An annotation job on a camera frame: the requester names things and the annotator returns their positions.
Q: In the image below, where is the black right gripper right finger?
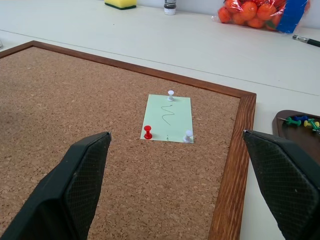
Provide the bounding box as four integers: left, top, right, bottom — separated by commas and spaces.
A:
242, 129, 320, 240

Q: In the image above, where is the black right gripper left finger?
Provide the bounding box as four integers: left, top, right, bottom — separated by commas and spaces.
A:
0, 131, 112, 240

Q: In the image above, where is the green push pin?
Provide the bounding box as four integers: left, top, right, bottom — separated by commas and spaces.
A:
307, 118, 320, 133
280, 116, 302, 127

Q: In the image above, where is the yellow push pin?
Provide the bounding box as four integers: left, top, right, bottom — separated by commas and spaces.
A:
303, 119, 320, 129

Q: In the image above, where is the wood-framed cork board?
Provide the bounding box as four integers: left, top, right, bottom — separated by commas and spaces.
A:
0, 40, 258, 240

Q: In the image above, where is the light green paper note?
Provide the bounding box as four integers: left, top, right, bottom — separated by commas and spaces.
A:
140, 93, 195, 145

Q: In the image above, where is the dark brown wooden tray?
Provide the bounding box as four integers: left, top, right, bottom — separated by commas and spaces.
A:
271, 109, 320, 163

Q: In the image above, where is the black and silver pen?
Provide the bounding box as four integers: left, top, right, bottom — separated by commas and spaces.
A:
292, 34, 320, 48

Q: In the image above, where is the bag of oranges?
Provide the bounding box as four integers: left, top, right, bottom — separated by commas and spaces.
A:
211, 0, 311, 34

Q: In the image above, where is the yellow and green sponge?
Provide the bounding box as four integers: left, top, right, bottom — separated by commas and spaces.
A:
104, 0, 138, 11

